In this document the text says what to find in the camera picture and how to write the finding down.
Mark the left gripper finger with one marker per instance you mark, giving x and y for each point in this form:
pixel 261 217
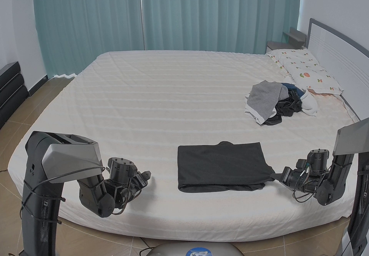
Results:
pixel 147 175

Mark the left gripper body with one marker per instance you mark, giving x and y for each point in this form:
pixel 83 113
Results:
pixel 140 180

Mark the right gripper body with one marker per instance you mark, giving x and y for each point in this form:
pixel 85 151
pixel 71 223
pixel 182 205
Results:
pixel 291 177

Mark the black T-shirt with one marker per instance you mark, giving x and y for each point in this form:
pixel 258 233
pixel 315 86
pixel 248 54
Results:
pixel 222 165

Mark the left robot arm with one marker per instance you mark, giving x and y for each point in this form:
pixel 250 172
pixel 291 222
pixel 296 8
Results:
pixel 66 151

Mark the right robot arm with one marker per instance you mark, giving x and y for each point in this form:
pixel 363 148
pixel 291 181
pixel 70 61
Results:
pixel 346 139

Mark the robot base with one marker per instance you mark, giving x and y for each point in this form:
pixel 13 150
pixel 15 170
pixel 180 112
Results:
pixel 173 250

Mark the bed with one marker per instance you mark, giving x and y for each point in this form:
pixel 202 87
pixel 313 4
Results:
pixel 161 96

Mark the black garment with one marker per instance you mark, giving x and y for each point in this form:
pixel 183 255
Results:
pixel 288 106

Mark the dark blue garment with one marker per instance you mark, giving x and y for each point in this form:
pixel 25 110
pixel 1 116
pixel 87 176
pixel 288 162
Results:
pixel 289 85

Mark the white printed pillow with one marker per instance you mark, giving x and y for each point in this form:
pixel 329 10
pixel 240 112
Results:
pixel 305 70

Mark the grey bedside table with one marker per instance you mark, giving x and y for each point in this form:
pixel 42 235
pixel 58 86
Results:
pixel 294 36

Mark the black chest of drawers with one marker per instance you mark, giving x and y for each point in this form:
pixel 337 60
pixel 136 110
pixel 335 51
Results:
pixel 11 90

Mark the blue-green curtain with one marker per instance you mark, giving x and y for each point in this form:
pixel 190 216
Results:
pixel 216 4
pixel 86 13

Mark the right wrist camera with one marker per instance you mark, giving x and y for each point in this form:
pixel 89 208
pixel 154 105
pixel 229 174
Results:
pixel 301 164

